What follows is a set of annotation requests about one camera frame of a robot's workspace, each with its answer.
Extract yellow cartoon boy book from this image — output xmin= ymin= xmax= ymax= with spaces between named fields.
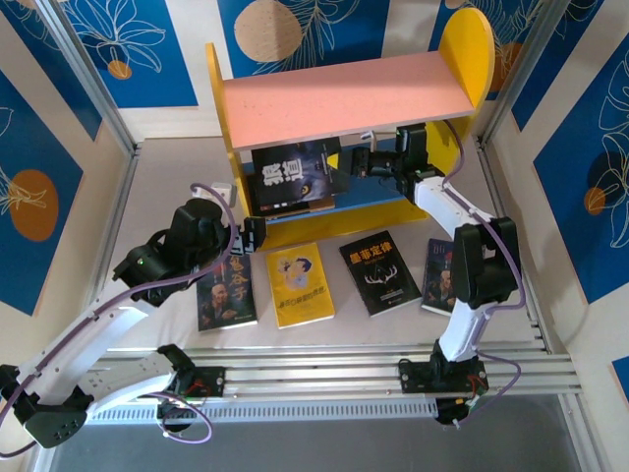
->
xmin=264 ymin=242 xmax=338 ymax=329

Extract black antler cover book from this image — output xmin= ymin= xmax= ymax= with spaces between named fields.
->
xmin=338 ymin=229 xmax=424 ymax=318

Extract yellow pink blue bookshelf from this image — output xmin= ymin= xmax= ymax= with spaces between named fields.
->
xmin=204 ymin=7 xmax=495 ymax=252

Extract dark old man book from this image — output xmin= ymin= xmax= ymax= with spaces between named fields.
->
xmin=420 ymin=238 xmax=461 ymax=316
xmin=196 ymin=250 xmax=259 ymax=331

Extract slotted grey cable duct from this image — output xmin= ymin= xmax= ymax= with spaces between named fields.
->
xmin=62 ymin=395 xmax=439 ymax=425

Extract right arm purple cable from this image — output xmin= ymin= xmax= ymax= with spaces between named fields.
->
xmin=439 ymin=117 xmax=525 ymax=429

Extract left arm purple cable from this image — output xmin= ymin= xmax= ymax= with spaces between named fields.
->
xmin=0 ymin=182 xmax=236 ymax=456

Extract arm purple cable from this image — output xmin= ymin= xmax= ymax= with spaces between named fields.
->
xmin=0 ymin=182 xmax=236 ymax=456
xmin=439 ymin=117 xmax=525 ymax=429

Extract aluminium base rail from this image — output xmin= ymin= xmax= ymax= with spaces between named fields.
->
xmin=41 ymin=343 xmax=587 ymax=410

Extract aluminium frame post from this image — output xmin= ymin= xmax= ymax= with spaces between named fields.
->
xmin=33 ymin=0 xmax=143 ymax=158
xmin=474 ymin=0 xmax=574 ymax=148

